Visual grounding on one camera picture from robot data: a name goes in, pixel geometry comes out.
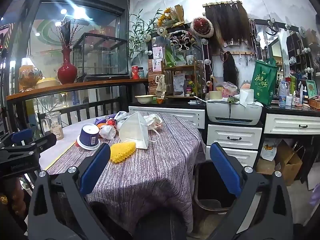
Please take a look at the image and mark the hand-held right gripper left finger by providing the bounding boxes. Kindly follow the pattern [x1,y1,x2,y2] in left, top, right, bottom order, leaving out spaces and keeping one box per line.
[27,142,133,240]

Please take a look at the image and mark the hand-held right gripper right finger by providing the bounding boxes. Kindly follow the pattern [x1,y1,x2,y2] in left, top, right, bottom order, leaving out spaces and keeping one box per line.
[200,142,294,240]

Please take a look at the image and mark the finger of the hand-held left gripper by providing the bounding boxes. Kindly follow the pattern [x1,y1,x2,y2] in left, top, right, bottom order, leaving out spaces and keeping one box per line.
[21,132,57,156]
[0,128,33,148]

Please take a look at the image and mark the white paper bag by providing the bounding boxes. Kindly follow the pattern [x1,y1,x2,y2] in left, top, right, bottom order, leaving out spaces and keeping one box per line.
[142,113,164,130]

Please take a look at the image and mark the person's left forearm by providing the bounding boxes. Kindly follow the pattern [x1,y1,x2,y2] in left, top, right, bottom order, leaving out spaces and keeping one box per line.
[0,177,32,233]

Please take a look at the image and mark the dark trash bin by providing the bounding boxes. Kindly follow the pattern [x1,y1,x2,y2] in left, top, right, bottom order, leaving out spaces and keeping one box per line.
[194,160,253,214]

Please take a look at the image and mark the yellow foam fruit net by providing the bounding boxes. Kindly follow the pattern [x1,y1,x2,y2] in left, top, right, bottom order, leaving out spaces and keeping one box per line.
[109,141,137,163]

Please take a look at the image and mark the purple paper cup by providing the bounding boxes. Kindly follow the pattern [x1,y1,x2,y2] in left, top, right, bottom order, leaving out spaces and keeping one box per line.
[76,123,101,150]

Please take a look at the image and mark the white knotted plastic bag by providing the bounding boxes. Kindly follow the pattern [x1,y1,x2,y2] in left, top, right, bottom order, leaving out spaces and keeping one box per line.
[99,125,117,140]

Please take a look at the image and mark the black railing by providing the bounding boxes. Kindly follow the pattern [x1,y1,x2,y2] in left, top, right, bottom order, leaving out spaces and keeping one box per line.
[5,96,130,140]

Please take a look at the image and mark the white plastic bag yellow print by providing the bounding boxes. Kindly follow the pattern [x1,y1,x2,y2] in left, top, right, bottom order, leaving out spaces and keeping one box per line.
[260,142,277,162]

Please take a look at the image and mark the purple packet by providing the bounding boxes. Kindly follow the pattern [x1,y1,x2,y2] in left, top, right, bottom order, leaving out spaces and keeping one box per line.
[94,115,118,125]

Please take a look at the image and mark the purple striped tablecloth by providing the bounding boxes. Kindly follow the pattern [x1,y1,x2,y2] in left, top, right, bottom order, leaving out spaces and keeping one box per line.
[37,112,207,233]

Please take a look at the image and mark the white face mask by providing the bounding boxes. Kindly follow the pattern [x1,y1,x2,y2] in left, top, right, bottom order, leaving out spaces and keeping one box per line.
[119,112,160,150]

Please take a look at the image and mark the white printer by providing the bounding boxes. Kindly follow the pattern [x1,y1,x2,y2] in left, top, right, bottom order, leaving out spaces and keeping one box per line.
[206,99,264,125]

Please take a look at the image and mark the yellow round container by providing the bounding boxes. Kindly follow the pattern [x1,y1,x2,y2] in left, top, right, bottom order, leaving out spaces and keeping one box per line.
[36,77,60,89]

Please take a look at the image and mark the amber glass vase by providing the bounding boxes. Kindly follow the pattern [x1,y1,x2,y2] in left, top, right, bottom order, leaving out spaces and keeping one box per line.
[19,65,43,90]

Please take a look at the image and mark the cardboard box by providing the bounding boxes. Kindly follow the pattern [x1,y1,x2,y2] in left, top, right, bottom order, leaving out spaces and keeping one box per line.
[275,140,303,187]

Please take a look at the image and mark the wooden counter ledge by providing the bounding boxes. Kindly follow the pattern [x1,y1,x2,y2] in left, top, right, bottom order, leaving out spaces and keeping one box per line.
[6,78,149,102]

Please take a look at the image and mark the red ceramic vase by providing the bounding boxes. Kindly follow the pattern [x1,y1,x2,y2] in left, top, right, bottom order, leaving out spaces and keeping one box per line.
[57,46,77,85]

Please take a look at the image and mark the white tissue roll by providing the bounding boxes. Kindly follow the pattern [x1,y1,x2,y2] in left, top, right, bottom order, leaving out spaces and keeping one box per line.
[239,89,255,107]

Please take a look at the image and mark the wide white drawer front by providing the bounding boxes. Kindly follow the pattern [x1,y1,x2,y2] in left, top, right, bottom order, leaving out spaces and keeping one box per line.
[128,106,206,130]

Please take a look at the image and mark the cream bowl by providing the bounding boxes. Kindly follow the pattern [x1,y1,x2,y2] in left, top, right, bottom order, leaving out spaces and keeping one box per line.
[134,94,155,104]

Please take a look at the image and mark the person's leg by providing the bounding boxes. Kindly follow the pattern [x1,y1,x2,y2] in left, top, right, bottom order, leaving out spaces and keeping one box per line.
[132,209,189,240]

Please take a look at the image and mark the clear water bottle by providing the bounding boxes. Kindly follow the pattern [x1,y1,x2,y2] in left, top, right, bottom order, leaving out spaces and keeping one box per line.
[278,80,287,108]

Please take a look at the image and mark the green tote bag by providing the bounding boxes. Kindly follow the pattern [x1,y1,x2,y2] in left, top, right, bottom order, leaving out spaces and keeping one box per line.
[250,58,278,105]

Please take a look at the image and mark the silver foil pouch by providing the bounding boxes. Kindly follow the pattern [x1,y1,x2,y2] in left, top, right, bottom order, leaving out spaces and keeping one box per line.
[172,74,185,97]

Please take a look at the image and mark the black hair bundle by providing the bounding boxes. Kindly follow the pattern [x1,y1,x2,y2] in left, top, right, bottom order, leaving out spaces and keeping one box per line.
[222,51,239,87]

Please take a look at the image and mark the brown printed box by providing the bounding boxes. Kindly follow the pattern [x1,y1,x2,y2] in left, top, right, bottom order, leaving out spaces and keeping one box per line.
[147,71,163,95]

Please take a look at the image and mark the black framed glass cage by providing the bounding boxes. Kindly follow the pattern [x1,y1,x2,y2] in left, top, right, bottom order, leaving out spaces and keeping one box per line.
[72,32,129,80]

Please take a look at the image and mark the beige printed paper bag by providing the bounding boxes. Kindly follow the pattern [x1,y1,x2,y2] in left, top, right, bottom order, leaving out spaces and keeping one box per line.
[155,74,167,98]

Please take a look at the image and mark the dried twig bouquet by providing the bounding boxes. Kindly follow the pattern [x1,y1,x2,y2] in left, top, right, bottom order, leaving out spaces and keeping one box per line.
[51,19,83,49]

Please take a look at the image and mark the bamboo shelf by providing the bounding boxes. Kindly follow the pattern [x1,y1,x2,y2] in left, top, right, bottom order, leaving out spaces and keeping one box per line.
[162,60,203,98]

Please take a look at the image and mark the wicker basket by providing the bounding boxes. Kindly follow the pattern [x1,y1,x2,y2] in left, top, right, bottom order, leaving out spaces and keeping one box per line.
[308,97,320,110]

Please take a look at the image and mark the green framed picture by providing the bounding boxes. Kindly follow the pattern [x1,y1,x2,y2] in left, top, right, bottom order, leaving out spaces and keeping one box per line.
[305,79,318,99]

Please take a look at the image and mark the vanity mirror with bulbs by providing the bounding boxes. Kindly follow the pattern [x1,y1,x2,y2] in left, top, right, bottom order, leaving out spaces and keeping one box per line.
[146,26,212,98]
[250,17,320,100]

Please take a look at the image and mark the decorated headdress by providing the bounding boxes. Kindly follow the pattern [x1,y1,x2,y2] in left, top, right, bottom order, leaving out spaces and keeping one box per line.
[169,30,193,50]

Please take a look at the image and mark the green leafy plant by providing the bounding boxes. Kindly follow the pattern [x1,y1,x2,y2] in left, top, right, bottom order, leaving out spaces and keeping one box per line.
[129,9,163,58]

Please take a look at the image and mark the red embroidered hat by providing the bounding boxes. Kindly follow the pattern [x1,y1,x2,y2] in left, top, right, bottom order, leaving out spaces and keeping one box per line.
[190,17,214,37]

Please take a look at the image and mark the hanging hair wigs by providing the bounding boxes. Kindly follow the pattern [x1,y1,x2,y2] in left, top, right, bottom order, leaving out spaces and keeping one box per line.
[202,0,252,53]

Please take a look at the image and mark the sunflower bouquet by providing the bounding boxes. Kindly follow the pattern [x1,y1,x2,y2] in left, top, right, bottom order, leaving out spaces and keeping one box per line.
[157,4,185,29]

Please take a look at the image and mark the white drawer black handle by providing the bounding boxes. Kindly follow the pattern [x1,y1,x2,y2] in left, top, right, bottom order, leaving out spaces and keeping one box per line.
[264,113,320,135]
[207,124,262,150]
[205,145,258,168]

